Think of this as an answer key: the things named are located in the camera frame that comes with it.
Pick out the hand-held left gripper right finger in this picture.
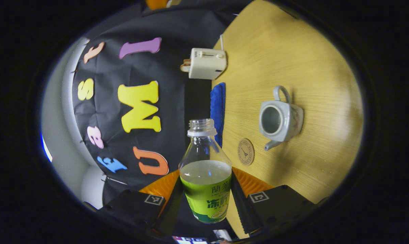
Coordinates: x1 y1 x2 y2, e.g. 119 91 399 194
230 166 322 238

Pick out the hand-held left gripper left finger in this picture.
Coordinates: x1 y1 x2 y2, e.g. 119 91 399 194
96 169 184 239

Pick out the green label water bottle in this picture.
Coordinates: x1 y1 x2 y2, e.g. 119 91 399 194
178 118 233 224

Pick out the round wooden coaster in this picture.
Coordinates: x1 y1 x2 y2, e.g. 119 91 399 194
237 138 255 166

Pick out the white toaster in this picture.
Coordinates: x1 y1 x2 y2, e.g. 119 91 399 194
188 47 228 81

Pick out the blue towel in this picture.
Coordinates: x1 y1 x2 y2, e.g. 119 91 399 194
210 82 226 148

